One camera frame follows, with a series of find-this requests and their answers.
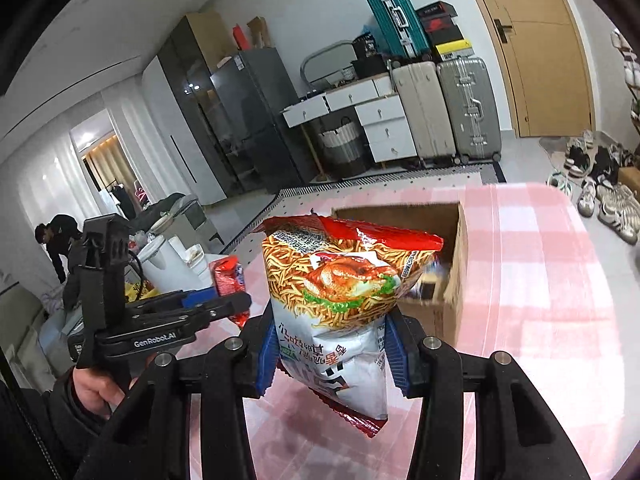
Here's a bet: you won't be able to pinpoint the dark grey refrigerator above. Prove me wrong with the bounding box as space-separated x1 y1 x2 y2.
209 47 306 196

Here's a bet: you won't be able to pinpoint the wooden shoe rack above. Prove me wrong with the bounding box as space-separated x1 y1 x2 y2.
612 45 640 138

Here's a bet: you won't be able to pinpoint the white wardrobe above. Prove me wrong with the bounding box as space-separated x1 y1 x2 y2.
141 55 226 206

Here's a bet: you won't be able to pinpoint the white food cup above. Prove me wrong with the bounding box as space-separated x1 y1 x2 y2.
180 244 208 266

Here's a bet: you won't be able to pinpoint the teal suitcase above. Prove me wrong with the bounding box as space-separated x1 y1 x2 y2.
363 0 433 61

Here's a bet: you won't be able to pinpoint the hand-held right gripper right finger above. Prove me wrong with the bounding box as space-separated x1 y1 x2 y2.
385 310 591 480

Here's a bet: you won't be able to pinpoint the woven laundry basket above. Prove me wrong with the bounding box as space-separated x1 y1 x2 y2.
316 116 371 178

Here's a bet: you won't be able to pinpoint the yellow bag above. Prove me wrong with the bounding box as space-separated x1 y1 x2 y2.
124 280 161 303

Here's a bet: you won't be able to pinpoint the white dressing table with drawers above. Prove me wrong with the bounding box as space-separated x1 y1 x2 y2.
282 75 418 183

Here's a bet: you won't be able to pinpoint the small brown cardboard box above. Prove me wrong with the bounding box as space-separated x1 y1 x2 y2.
617 166 640 196

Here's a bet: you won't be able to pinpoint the pile of shoes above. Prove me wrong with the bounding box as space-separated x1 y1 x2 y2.
545 130 640 246

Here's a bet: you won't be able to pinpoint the red snack packet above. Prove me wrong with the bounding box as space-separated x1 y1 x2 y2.
209 255 251 328

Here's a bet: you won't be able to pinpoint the light grey sofa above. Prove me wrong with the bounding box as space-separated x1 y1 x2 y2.
0 280 71 391

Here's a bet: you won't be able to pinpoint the black printed bag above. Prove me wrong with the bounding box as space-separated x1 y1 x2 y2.
351 32 377 61

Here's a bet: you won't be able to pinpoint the oval mirror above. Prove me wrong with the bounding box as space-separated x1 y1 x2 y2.
301 40 358 86

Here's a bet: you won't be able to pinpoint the silver suitcase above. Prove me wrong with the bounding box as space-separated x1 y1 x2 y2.
436 55 502 166

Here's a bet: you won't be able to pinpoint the white sheer curtain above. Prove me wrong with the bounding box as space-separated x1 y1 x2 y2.
0 125 101 281

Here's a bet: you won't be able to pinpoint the brown paper bag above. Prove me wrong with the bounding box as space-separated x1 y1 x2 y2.
247 16 271 50

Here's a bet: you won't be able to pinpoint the white kettle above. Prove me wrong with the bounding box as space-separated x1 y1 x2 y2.
135 237 211 293

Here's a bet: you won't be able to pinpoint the person's left hand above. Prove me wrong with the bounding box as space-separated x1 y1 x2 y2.
72 355 156 421

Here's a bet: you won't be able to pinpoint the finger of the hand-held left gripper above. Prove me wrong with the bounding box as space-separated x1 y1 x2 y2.
145 291 252 333
127 289 218 313

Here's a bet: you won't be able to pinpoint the yellow black shoe box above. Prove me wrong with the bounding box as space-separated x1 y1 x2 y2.
434 39 473 62

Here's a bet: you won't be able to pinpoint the flat cardboard sheet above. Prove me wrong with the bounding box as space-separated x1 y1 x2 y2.
187 10 240 76

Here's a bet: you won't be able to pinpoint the grey door mat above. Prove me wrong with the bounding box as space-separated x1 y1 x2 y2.
539 135 576 161

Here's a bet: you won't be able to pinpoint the rows of shoes on rack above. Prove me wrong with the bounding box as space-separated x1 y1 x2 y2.
610 30 640 136

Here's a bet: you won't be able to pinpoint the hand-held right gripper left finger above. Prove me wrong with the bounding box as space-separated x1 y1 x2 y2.
75 309 281 480

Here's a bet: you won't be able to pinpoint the black storage box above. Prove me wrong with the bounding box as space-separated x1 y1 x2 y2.
350 57 396 81

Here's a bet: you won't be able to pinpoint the wooden door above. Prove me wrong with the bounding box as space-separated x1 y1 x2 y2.
455 0 596 138

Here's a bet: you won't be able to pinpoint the dark glass cabinet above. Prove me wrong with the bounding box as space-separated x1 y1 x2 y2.
157 14 251 201

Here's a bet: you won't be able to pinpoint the small noodle snack bag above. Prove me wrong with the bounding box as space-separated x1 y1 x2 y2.
260 212 445 440

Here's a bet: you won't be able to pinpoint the person's left forearm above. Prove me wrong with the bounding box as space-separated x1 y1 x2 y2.
0 375 116 480

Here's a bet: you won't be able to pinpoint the black shoe box red logo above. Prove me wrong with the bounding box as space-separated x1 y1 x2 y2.
419 15 458 36

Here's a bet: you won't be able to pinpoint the beige suitcase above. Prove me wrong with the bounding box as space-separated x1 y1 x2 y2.
390 61 458 168

